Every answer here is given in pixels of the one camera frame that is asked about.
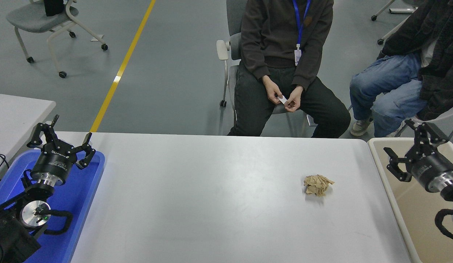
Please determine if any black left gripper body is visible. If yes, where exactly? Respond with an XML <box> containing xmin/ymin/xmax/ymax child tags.
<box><xmin>31</xmin><ymin>141</ymin><xmax>77</xmax><ymax>179</ymax></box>

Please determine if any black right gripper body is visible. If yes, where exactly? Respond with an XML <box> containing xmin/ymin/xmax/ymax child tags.
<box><xmin>409</xmin><ymin>152</ymin><xmax>453</xmax><ymax>191</ymax></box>

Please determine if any person's left hand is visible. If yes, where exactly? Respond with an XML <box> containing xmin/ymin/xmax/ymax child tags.
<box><xmin>283</xmin><ymin>86</ymin><xmax>304</xmax><ymax>113</ymax></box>

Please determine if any person's right hand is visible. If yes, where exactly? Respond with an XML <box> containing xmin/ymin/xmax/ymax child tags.
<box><xmin>262</xmin><ymin>75</ymin><xmax>285</xmax><ymax>106</ymax></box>

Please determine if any white side table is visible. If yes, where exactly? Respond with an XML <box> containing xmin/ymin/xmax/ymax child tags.
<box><xmin>0</xmin><ymin>92</ymin><xmax>56</xmax><ymax>172</ymax></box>

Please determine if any grey chair with metal legs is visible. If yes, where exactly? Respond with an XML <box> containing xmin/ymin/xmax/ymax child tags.
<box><xmin>344</xmin><ymin>102</ymin><xmax>453</xmax><ymax>143</ymax></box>

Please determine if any large pale plastic bin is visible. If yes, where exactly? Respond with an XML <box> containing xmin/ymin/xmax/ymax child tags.
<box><xmin>368</xmin><ymin>137</ymin><xmax>453</xmax><ymax>263</ymax></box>

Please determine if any blue plastic tray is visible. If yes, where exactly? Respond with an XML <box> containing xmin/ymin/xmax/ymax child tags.
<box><xmin>0</xmin><ymin>150</ymin><xmax>106</xmax><ymax>263</ymax></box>

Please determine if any person in blue jeans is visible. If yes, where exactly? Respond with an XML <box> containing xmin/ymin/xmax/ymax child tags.
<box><xmin>349</xmin><ymin>0</ymin><xmax>453</xmax><ymax>138</ymax></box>

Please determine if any yellow floor tape line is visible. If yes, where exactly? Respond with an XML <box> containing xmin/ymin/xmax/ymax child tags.
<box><xmin>89</xmin><ymin>0</ymin><xmax>156</xmax><ymax>133</ymax></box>

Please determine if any crumpled tan paper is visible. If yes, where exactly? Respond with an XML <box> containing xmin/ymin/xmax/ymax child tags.
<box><xmin>304</xmin><ymin>175</ymin><xmax>335</xmax><ymax>198</ymax></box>

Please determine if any grey wheeled chair with bag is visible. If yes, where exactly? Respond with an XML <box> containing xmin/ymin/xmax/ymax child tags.
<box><xmin>6</xmin><ymin>0</ymin><xmax>108</xmax><ymax>79</ymax></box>

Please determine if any black bag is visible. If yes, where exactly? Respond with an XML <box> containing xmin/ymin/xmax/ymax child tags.
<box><xmin>44</xmin><ymin>0</ymin><xmax>65</xmax><ymax>16</ymax></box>

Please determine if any wheeled chair with white legs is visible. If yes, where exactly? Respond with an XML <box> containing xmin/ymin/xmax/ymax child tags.
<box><xmin>371</xmin><ymin>0</ymin><xmax>424</xmax><ymax>45</ymax></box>

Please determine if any grey chair with white armrest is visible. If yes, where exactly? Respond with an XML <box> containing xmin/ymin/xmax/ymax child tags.
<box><xmin>216</xmin><ymin>0</ymin><xmax>316</xmax><ymax>138</ymax></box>

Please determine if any thin black cable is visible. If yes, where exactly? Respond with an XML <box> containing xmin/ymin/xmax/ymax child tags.
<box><xmin>0</xmin><ymin>151</ymin><xmax>10</xmax><ymax>189</ymax></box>

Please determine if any blue lanyard with badge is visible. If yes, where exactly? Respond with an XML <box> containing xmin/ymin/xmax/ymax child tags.
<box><xmin>292</xmin><ymin>0</ymin><xmax>312</xmax><ymax>66</ymax></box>

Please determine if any person with blue lanyard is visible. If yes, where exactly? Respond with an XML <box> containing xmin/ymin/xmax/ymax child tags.
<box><xmin>226</xmin><ymin>0</ymin><xmax>351</xmax><ymax>138</ymax></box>

